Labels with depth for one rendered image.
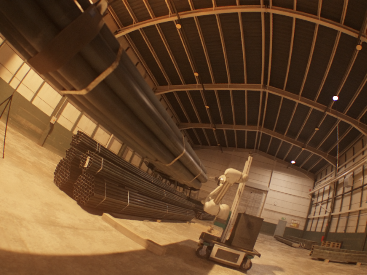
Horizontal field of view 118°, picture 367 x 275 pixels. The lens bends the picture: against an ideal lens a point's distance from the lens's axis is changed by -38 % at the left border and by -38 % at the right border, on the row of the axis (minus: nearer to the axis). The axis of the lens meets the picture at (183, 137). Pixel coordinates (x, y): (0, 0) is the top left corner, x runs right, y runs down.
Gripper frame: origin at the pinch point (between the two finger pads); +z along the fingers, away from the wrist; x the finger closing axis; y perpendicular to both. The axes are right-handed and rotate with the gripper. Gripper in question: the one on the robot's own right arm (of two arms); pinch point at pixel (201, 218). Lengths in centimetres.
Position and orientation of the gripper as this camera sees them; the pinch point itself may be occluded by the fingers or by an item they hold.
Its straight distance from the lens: 306.5
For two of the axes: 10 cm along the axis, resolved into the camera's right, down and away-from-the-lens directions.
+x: 1.6, 4.1, 9.0
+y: 9.2, 2.8, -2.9
